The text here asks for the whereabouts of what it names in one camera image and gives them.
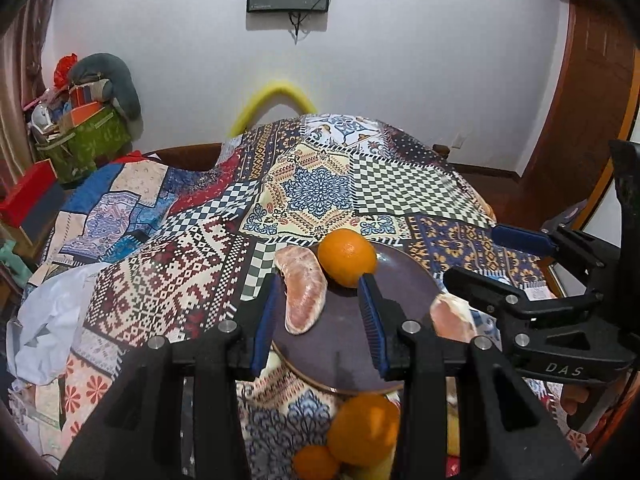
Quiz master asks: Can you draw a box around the grey cloth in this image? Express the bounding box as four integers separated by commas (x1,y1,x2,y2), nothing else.
542,200,588,231

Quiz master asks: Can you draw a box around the wooden door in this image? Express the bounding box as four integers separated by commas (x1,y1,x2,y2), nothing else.
520,5,640,231

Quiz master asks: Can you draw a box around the teal cloth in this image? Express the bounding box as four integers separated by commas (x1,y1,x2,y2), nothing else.
0,240,31,286

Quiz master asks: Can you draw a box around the orange-rimmed white panel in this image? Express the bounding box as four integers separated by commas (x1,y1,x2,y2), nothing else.
575,150,640,243

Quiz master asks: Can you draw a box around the small orange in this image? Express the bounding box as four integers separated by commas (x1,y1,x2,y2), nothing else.
292,444,342,480

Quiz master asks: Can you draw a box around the white cloth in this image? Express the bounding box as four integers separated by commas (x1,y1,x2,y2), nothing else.
7,262,108,386

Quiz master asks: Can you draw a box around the red box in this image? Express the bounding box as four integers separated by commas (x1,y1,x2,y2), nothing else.
0,159,66,238

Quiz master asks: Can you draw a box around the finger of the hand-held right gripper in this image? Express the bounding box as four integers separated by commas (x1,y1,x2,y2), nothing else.
442,266,606,321
491,224,609,281

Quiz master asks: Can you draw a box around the orange box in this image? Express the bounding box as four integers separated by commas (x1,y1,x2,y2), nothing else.
70,100,103,126

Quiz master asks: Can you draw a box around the peeled pomelo segment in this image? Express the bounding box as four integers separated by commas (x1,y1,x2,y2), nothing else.
274,245,328,336
430,292,478,346

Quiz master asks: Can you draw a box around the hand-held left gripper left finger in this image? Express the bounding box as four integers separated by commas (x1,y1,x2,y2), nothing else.
57,272,286,480

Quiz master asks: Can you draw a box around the person's right hand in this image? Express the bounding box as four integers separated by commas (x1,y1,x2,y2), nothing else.
559,384,593,417

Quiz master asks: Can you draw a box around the dark wooden headboard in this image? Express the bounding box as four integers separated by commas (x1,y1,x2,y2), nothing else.
145,142,226,173

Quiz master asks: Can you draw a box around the large orange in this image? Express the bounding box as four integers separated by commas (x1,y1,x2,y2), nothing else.
326,394,401,467

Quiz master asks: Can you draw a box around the brown curtain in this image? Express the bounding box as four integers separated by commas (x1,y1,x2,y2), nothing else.
0,0,76,181

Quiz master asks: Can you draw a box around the green fabric bag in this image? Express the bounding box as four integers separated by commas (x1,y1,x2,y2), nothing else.
35,107,133,183

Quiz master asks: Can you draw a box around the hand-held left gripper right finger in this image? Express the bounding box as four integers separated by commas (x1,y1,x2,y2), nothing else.
357,272,583,480

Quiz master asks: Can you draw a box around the patchwork printed blanket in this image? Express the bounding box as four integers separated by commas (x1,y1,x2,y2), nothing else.
10,112,566,480

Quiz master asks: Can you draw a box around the dark round plate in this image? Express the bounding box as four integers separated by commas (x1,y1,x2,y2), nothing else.
270,242,443,395

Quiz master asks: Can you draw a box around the black monitor cable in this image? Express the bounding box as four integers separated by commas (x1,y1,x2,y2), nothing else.
289,10,308,45

